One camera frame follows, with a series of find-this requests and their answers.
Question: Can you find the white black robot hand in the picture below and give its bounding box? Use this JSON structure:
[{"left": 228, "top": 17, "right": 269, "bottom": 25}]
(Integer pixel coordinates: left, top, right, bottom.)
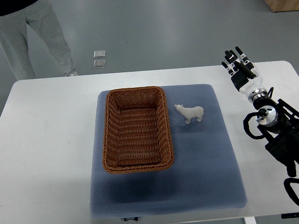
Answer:
[{"left": 221, "top": 46, "right": 266, "bottom": 102}]

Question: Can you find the white toy bear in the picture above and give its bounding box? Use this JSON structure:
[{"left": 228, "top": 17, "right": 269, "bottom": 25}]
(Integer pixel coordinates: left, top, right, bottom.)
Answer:
[{"left": 174, "top": 105, "right": 204, "bottom": 124}]

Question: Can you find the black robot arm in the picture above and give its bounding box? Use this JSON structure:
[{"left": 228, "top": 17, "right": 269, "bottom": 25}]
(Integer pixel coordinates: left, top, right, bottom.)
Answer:
[{"left": 243, "top": 87, "right": 299, "bottom": 205}]

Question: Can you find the brown wicker basket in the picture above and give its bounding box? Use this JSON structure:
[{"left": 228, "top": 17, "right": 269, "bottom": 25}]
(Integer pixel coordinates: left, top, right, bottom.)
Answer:
[{"left": 102, "top": 86, "right": 174, "bottom": 174}]

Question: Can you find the wooden box corner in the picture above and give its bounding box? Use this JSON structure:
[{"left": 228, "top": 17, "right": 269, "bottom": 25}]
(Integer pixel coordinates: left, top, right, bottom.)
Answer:
[{"left": 264, "top": 0, "right": 299, "bottom": 13}]

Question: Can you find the blue foam mat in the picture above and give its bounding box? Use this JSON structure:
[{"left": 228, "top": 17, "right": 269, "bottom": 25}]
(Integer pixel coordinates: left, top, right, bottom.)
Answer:
[{"left": 90, "top": 84, "right": 247, "bottom": 219}]

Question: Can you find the black table control panel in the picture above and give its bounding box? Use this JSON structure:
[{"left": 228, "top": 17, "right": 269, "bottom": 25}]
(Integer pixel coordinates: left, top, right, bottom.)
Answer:
[{"left": 281, "top": 212, "right": 299, "bottom": 219}]

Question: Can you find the lower metal floor plate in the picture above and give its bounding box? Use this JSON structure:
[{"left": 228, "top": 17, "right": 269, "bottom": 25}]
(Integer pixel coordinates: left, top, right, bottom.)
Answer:
[{"left": 93, "top": 58, "right": 106, "bottom": 69}]

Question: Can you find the metal floor plate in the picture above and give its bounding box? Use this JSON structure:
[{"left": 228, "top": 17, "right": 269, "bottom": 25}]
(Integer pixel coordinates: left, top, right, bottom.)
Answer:
[
  {"left": 93, "top": 58, "right": 106, "bottom": 69},
  {"left": 93, "top": 50, "right": 106, "bottom": 58}
]

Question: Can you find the upper metal floor plate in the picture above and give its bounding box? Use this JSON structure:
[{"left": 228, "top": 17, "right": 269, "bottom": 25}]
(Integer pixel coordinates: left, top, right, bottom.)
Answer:
[{"left": 93, "top": 50, "right": 106, "bottom": 58}]

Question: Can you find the black label tag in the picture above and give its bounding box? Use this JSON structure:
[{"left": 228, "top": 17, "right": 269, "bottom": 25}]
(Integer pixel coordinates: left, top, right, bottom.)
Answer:
[{"left": 124, "top": 217, "right": 138, "bottom": 222}]

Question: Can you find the person in grey sweatpants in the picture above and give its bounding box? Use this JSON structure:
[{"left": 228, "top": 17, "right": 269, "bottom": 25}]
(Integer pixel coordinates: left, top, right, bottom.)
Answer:
[{"left": 0, "top": 0, "right": 78, "bottom": 81}]

